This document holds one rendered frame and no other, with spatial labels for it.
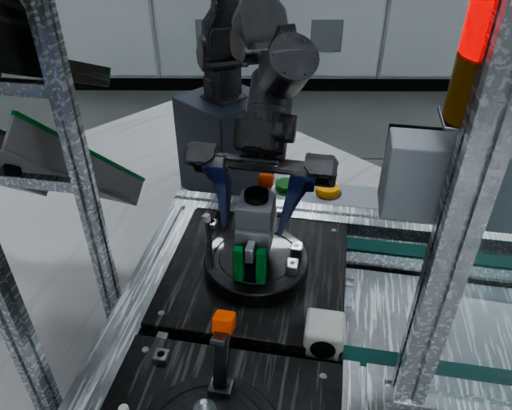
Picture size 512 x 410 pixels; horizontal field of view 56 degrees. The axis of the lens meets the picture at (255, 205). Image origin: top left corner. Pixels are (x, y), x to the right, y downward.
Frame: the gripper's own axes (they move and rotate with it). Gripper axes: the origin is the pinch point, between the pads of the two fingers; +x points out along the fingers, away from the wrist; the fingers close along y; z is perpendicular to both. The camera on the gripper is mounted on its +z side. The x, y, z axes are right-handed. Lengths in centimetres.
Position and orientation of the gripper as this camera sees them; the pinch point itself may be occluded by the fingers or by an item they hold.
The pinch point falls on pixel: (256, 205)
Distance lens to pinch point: 59.5
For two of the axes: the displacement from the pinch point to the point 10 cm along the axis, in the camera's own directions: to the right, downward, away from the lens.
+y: 9.8, 1.1, -1.3
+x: -1.4, 9.7, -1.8
